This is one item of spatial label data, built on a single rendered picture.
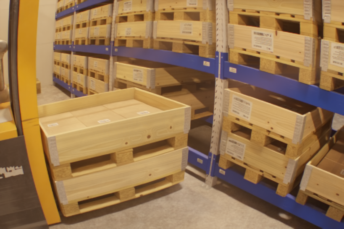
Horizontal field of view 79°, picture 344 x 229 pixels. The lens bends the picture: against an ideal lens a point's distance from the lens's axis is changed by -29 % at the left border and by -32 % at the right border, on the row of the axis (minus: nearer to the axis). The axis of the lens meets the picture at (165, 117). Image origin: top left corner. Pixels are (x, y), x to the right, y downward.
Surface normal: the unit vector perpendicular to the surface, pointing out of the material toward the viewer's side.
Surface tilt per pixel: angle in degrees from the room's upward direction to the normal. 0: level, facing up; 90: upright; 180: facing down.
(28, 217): 90
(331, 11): 90
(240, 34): 90
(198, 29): 90
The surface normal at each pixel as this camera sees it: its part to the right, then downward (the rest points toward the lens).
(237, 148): -0.79, 0.17
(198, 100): 0.63, 0.26
